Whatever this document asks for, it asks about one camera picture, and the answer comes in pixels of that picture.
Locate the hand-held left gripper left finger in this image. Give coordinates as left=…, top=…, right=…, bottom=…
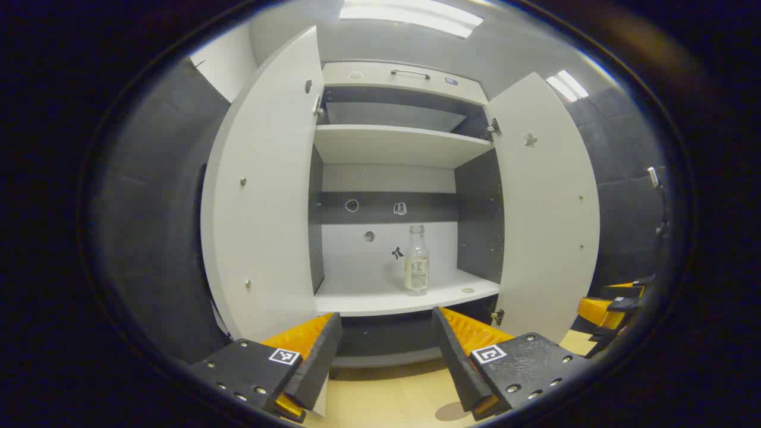
left=189, top=312, right=344, bottom=424

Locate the clear glass bottle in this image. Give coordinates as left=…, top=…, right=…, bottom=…
left=405, top=224, right=430, bottom=296

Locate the long ceiling light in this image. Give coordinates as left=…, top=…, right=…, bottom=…
left=546, top=70, right=589, bottom=103
left=339, top=0, right=484, bottom=39

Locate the white cabinet shelf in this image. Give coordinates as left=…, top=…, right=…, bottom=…
left=314, top=267, right=501, bottom=317
left=313, top=124, right=495, bottom=169

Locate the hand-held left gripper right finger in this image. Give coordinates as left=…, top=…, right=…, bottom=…
left=432, top=306, right=589, bottom=421

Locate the white cabinet drawer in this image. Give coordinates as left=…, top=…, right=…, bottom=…
left=322, top=61, right=489, bottom=106

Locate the white cabinet door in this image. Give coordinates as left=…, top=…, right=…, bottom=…
left=200, top=25, right=329, bottom=417
left=485, top=72, right=601, bottom=344

